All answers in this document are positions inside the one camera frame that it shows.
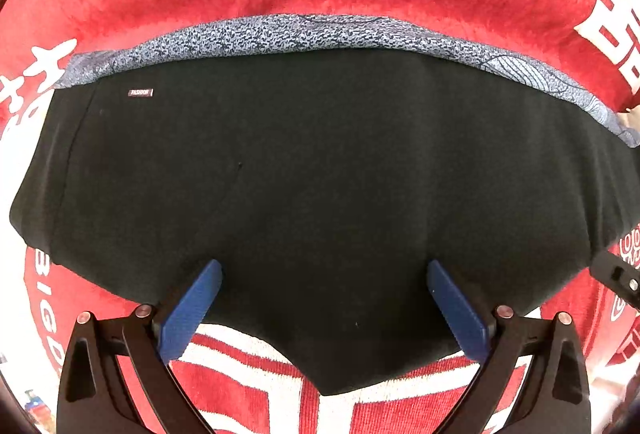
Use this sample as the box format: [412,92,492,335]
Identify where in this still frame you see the blue grey patterned cloth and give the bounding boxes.
[52,13,640,149]

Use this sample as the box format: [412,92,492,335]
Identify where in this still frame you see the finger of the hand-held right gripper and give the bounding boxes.
[589,249,640,310]

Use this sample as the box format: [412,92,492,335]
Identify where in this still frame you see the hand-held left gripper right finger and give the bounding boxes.
[426,259,592,434]

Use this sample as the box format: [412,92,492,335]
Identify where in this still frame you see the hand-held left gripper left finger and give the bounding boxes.
[56,259,224,434]

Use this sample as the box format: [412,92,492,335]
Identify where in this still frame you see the small blue bottle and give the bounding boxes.
[24,389,53,432]

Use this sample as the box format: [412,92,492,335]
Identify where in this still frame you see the black pants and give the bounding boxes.
[9,49,640,397]

